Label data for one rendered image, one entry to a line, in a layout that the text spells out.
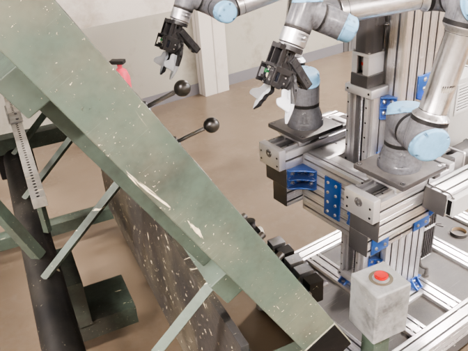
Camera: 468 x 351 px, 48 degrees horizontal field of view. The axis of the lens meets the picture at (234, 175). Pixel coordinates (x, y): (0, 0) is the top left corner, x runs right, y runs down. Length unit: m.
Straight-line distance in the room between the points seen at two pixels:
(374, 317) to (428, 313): 1.02
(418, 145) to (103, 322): 1.57
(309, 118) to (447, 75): 0.69
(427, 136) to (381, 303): 0.51
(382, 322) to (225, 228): 0.66
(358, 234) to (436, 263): 0.96
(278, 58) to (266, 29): 4.63
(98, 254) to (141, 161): 2.44
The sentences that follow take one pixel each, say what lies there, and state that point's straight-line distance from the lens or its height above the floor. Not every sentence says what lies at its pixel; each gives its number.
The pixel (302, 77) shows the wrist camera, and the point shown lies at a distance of 1.49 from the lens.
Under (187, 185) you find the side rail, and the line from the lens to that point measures 1.01.
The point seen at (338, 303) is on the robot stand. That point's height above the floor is 0.21.
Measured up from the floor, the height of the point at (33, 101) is 1.64.
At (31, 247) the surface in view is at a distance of 2.15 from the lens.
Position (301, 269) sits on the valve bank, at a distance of 1.85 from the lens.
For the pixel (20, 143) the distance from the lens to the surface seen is 2.45.
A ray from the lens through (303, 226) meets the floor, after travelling 3.40.
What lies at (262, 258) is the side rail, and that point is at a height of 1.20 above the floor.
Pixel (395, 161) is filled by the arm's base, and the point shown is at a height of 1.08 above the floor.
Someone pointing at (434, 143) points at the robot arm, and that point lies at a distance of 1.70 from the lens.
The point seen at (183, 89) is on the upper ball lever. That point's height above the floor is 1.55.
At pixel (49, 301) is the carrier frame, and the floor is 0.72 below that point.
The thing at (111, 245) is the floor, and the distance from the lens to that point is 3.43.
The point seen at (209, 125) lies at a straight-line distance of 1.22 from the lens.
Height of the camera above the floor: 1.93
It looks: 29 degrees down
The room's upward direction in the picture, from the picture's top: 4 degrees counter-clockwise
